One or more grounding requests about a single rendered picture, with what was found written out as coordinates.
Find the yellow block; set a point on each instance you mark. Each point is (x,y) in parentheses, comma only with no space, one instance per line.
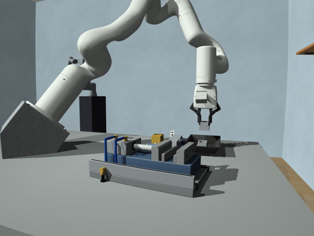
(157,138)

